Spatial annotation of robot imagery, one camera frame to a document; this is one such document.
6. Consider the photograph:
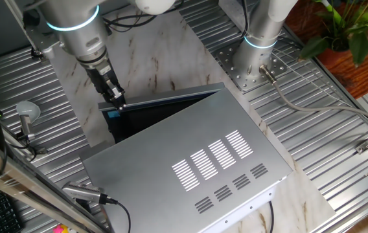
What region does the black depth camera cable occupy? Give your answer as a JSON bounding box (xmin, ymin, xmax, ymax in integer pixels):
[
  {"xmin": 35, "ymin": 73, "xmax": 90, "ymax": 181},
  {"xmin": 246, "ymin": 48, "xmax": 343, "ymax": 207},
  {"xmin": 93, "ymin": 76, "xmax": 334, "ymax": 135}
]
[{"xmin": 99, "ymin": 193, "xmax": 132, "ymax": 233}]

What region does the thin black wrist camera cable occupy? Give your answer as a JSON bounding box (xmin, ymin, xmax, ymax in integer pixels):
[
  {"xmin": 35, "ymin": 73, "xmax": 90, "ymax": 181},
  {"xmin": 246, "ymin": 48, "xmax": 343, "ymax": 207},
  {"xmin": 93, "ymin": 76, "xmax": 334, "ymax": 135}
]
[{"xmin": 102, "ymin": 0, "xmax": 185, "ymax": 34}]

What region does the black looped cable bundle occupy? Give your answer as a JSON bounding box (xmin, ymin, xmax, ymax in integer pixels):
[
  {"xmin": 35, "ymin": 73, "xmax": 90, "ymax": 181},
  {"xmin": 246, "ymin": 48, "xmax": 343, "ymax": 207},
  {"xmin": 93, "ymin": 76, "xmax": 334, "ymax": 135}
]
[{"xmin": 239, "ymin": 0, "xmax": 250, "ymax": 38}]

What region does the black microwave power cable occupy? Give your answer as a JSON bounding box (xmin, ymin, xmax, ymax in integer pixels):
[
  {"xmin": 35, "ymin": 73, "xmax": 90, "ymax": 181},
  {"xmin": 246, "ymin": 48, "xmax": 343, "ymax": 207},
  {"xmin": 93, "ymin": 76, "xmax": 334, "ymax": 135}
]
[{"xmin": 268, "ymin": 200, "xmax": 275, "ymax": 233}]

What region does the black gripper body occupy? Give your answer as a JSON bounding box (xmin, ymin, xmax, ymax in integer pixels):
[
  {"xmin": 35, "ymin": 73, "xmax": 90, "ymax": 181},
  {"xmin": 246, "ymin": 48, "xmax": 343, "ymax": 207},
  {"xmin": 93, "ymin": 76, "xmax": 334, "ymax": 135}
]
[{"xmin": 85, "ymin": 59, "xmax": 120, "ymax": 97}]

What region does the white marble pattern mat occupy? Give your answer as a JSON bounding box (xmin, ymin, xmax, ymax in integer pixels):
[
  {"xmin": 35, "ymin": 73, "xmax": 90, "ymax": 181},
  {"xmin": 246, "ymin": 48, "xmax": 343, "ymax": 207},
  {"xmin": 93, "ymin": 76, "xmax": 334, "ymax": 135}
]
[{"xmin": 40, "ymin": 0, "xmax": 337, "ymax": 233}]

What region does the aluminium frame beam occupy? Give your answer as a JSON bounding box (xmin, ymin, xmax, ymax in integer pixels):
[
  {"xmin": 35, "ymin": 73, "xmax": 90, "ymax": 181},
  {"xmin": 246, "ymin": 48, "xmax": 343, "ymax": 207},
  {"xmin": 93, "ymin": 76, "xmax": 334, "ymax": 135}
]
[{"xmin": 0, "ymin": 131, "xmax": 113, "ymax": 233}]

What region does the silver ribbed depth camera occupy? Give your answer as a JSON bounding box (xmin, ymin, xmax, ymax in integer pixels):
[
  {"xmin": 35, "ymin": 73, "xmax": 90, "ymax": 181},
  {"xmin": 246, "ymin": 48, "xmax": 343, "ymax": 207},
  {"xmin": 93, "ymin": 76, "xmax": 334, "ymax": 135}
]
[{"xmin": 62, "ymin": 181, "xmax": 102, "ymax": 205}]

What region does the wrist camera with silver bracket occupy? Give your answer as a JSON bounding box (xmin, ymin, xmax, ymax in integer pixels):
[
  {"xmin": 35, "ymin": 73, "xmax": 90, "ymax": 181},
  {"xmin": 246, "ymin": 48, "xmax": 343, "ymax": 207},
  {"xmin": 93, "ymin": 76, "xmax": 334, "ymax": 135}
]
[{"xmin": 22, "ymin": 8, "xmax": 63, "ymax": 61}]

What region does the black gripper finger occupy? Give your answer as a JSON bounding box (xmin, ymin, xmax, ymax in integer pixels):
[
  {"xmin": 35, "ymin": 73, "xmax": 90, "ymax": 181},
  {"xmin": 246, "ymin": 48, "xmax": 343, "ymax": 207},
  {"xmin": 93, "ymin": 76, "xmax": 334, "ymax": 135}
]
[
  {"xmin": 106, "ymin": 79, "xmax": 126, "ymax": 102},
  {"xmin": 109, "ymin": 96, "xmax": 128, "ymax": 112}
]

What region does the colourful plastic toy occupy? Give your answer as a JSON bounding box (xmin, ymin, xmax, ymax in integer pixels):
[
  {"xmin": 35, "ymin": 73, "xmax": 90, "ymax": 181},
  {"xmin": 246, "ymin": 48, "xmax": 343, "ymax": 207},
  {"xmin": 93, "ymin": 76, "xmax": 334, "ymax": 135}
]
[{"xmin": 51, "ymin": 223, "xmax": 78, "ymax": 233}]

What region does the grey cable with metal connector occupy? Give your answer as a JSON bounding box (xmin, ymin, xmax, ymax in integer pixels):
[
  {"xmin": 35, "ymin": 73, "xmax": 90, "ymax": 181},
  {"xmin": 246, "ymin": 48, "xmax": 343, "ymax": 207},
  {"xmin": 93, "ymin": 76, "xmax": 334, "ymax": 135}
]
[{"xmin": 258, "ymin": 63, "xmax": 368, "ymax": 130}]

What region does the reddish brown wooden stand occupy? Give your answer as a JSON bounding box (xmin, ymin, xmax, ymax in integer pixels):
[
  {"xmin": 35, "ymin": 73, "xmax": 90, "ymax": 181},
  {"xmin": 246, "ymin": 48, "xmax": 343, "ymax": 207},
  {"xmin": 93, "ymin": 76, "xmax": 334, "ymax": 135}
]
[{"xmin": 284, "ymin": 0, "xmax": 368, "ymax": 100}]

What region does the small steel corner bracket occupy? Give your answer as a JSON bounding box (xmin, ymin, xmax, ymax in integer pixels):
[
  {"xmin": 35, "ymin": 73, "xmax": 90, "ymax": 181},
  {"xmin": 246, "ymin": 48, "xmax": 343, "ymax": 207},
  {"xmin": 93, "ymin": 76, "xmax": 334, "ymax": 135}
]
[{"xmin": 354, "ymin": 140, "xmax": 368, "ymax": 155}]

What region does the slanted aluminium pole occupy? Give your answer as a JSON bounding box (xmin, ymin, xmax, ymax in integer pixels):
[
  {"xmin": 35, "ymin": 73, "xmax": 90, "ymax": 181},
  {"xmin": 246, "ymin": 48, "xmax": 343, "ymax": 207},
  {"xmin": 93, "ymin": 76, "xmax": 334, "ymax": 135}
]
[{"xmin": 3, "ymin": 0, "xmax": 49, "ymax": 64}]

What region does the silver microwave oven body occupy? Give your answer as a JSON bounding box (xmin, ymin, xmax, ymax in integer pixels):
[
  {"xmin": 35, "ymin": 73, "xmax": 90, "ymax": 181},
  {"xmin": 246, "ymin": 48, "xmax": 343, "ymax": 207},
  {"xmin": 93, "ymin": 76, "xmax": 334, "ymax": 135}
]
[{"xmin": 79, "ymin": 87, "xmax": 294, "ymax": 233}]

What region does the green potted plant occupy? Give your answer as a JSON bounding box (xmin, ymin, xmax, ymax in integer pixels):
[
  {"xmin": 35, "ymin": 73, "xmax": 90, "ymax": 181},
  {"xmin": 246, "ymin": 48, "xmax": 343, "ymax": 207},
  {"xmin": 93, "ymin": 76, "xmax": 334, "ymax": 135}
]
[{"xmin": 299, "ymin": 0, "xmax": 368, "ymax": 68}]

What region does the perforated aluminium robot base plate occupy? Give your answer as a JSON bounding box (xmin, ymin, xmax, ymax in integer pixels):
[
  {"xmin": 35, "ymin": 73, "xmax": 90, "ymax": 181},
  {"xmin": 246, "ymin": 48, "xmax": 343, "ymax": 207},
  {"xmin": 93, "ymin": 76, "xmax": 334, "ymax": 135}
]
[{"xmin": 214, "ymin": 40, "xmax": 290, "ymax": 93}]

